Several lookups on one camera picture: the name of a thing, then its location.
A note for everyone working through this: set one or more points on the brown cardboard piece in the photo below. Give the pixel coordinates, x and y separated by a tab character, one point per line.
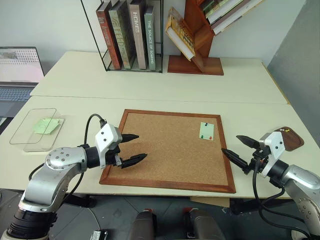
210	202

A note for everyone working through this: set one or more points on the green paper notes pile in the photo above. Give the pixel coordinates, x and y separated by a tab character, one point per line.
43	126

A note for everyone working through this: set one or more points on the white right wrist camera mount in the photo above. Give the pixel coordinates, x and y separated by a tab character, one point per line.
275	145

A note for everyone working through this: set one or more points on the dark wooden tray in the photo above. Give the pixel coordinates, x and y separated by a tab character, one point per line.
293	141

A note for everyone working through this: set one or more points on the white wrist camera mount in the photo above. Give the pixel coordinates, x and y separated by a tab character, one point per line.
105	137
275	145

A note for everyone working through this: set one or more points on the clear plastic box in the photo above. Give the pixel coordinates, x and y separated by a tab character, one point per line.
25	135

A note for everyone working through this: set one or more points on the small black box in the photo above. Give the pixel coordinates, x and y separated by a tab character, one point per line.
100	235

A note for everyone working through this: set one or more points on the yellow patterned book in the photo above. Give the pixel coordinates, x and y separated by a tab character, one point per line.
180	32

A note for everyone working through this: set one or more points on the red-brown hardcover book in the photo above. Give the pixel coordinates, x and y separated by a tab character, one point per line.
107	37

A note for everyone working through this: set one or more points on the open laptop computer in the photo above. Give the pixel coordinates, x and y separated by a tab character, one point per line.
17	67

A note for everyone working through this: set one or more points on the beige HOMES book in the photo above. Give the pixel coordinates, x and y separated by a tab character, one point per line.
138	35

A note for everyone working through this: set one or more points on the grey-green Solace book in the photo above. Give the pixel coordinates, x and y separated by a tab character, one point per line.
150	37

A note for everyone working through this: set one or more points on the pale green paper note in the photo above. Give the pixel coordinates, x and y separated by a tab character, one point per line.
207	131

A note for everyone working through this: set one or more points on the white-paged brown-cover book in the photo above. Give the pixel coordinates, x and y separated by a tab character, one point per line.
232	21

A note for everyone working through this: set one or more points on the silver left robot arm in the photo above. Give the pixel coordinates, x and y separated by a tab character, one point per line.
57	160

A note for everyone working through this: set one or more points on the wood-framed cork board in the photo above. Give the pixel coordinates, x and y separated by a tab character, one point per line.
162	150

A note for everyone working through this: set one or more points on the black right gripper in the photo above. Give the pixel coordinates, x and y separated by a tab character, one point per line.
260	155

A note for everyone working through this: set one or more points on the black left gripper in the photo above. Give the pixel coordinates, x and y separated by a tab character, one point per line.
113	156

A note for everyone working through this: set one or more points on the brown wooden tree bookshelf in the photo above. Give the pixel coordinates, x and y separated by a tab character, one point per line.
195	65

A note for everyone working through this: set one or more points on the white-paged thick book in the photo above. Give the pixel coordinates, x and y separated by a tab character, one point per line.
225	11

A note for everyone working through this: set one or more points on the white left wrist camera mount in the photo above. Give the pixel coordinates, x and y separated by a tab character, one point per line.
105	137

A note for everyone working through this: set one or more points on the dark green book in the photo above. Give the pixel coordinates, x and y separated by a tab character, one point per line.
210	6

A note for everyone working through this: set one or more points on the dark rounded shape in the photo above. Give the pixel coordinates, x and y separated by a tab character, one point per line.
143	225
202	225

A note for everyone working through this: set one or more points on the black table leg bracket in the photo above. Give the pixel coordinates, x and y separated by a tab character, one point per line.
80	201
245	207

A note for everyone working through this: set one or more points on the olive green patterned book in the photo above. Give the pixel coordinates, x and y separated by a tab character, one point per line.
122	37

